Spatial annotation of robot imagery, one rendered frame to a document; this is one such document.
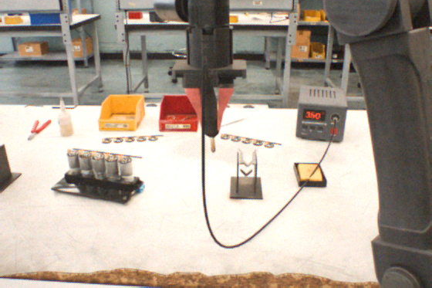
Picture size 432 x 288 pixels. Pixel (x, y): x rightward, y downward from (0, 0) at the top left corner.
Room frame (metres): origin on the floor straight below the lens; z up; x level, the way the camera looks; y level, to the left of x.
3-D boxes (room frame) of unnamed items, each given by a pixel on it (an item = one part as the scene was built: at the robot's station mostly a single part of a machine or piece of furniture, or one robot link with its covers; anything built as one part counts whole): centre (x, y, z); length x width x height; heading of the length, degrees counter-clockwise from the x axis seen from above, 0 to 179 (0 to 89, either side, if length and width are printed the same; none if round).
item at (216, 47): (0.54, 0.01, 1.03); 0.10 x 0.07 x 0.07; 88
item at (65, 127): (0.88, 0.38, 0.80); 0.03 x 0.03 x 0.10
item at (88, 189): (0.62, 0.23, 0.76); 0.16 x 0.07 x 0.01; 76
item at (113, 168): (0.63, 0.19, 0.79); 0.02 x 0.02 x 0.05
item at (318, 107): (0.90, -0.27, 0.80); 0.15 x 0.12 x 0.10; 166
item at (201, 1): (0.54, 0.01, 1.09); 0.07 x 0.06 x 0.07; 40
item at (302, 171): (0.66, -0.19, 0.76); 0.07 x 0.05 x 0.02; 178
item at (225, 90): (0.54, 0.01, 0.96); 0.07 x 0.07 x 0.09; 88
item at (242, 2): (2.93, 0.08, 0.90); 1.30 x 0.06 x 0.12; 87
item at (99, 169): (0.63, 0.22, 0.79); 0.02 x 0.02 x 0.05
